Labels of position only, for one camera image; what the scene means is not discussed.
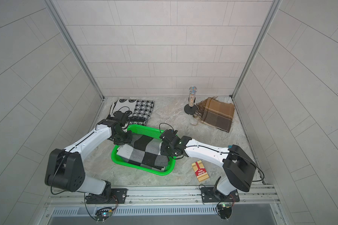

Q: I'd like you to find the green plastic basket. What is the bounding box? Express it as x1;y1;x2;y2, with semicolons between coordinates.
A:
111;125;175;176

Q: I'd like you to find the grey black checkered scarf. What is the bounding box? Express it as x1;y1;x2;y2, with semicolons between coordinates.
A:
117;134;170;171

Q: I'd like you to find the black white smiley scarf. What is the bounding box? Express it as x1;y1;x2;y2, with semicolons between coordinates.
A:
107;99;155;126

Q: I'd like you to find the brown plaid fringed scarf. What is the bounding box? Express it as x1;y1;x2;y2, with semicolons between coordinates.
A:
193;97;235;133

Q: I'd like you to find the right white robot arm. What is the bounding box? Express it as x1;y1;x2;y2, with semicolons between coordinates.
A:
160;129;257;202

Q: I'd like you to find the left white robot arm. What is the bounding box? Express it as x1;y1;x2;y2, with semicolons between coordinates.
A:
44;119;132;204

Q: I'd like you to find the red playing card box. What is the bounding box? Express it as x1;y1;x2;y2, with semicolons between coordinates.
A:
192;160;209;182

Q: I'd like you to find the left green circuit board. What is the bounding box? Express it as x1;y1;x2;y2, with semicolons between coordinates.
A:
94;207;113;223

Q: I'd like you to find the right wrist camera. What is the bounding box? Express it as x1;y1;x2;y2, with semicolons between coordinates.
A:
161;129;178;140

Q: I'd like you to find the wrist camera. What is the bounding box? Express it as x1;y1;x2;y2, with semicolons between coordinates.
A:
161;129;178;140
113;111;130;127

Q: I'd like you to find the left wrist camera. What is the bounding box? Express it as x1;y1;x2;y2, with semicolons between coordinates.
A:
113;111;130;127

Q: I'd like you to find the aluminium rail base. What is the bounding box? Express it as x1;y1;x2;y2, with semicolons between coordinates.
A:
44;185;280;217

